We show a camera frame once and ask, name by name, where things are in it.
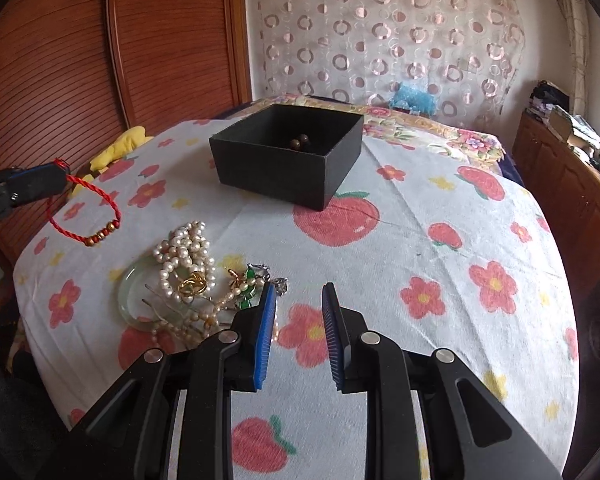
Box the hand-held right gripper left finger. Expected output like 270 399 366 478
55 282 278 480

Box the red string bead bracelet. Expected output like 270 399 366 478
46 158 122 249

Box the small pearl bead chain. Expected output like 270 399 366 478
150 300 281 348

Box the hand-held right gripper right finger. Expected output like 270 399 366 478
321 282 563 480

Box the floral blanket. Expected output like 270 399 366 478
220 94 508 171

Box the green stone gold brooch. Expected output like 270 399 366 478
225 266 268 311

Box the black cardboard box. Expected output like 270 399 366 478
209 103 365 212

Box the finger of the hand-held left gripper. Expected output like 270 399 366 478
0 165 66 180
0 177 70 227

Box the white flower print cloth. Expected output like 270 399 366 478
12 119 581 480

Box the sheer circle pattern curtain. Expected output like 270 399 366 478
243 0 526 128

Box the pile of assorted clutter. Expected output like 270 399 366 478
525 80 600 186

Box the wooden slatted wardrobe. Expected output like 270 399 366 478
0 0 253 261

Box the white pearl necklace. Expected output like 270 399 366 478
152 220 217 306

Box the yellow plush toy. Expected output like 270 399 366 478
70 126 154 201

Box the patterned window curtain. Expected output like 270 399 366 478
555 0 593 126

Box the blue fluffy object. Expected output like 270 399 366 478
387 81 438 115

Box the dark cloth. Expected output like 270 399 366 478
0 350 71 480

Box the wooden cabinet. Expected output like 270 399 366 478
511 110 600 301

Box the dark blue bed sheet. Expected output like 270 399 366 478
500 155 526 186

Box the pale green jade bangle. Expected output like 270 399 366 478
118 258 181 332

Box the gold ring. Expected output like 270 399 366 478
179 274 208 301

